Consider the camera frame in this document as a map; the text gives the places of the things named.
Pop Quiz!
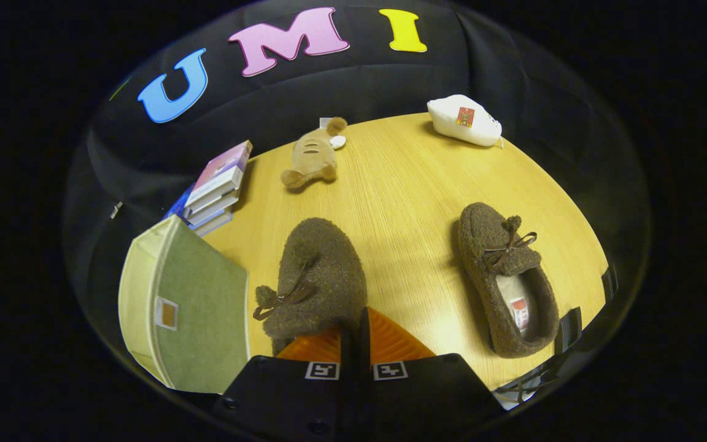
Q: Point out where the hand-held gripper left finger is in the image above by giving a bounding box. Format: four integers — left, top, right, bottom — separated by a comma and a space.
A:
214, 324, 357, 442

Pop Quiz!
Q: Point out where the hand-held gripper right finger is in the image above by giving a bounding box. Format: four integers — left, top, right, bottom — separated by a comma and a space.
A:
357, 306, 508, 442

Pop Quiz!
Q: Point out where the green fabric storage box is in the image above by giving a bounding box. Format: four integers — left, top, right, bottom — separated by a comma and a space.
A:
118, 215, 251, 395

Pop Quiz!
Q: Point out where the brown fuzzy slipper shoe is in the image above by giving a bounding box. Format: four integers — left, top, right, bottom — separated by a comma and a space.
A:
457, 203, 560, 359
252, 217, 369, 357

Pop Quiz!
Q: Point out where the light blue book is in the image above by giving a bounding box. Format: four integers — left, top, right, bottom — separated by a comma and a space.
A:
189, 209, 234, 238

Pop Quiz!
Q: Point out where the grey book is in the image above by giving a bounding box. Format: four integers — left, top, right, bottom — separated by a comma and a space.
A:
183, 183, 244, 225

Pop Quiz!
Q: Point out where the dark blue book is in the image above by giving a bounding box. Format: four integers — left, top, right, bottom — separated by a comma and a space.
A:
163, 184, 198, 222

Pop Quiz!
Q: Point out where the pink cover book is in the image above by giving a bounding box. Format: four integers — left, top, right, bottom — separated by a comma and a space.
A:
185, 140, 253, 209

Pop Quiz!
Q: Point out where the brown plush toy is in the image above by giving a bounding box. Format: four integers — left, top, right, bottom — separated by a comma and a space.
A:
280, 117, 349, 190

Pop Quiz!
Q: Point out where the white plush toy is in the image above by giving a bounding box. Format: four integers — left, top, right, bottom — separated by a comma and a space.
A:
426, 94, 505, 148

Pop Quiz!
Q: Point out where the black backdrop cloth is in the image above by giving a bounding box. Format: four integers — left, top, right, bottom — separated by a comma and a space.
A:
62, 0, 652, 381

